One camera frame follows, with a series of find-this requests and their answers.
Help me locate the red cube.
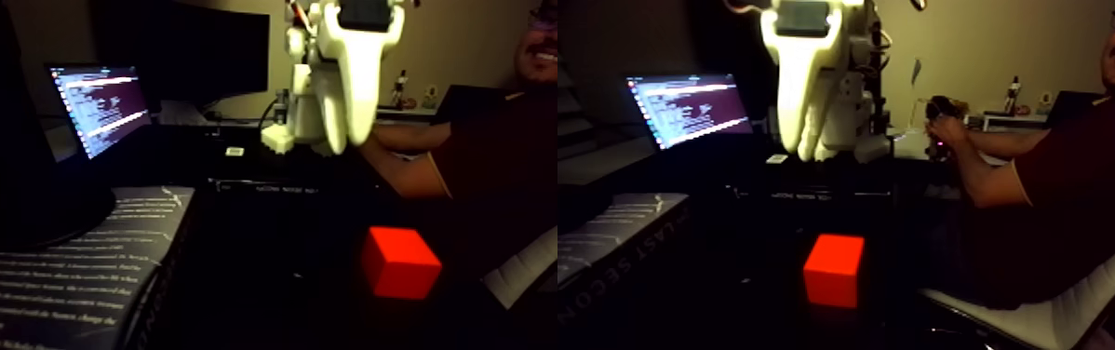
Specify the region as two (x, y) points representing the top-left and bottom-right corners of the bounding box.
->
(359, 225), (445, 302)

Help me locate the dark leader arm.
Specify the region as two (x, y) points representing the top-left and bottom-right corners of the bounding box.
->
(923, 95), (960, 157)

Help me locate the person's hand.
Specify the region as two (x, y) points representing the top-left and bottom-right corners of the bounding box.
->
(923, 111), (971, 159)

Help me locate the black box white lettering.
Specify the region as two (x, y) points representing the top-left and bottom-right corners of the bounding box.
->
(208, 173), (363, 196)

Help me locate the black flat computer monitor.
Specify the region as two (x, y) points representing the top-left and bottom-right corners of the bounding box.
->
(93, 0), (271, 109)

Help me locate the open laptop lit screen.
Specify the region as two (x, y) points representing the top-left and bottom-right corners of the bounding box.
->
(47, 63), (154, 161)

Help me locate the dark book white text cover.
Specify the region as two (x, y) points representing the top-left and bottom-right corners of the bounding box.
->
(0, 185), (197, 350)

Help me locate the white chair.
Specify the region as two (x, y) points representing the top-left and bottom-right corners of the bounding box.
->
(919, 220), (1115, 350)

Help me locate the person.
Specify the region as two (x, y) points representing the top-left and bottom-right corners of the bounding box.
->
(923, 0), (1115, 309)

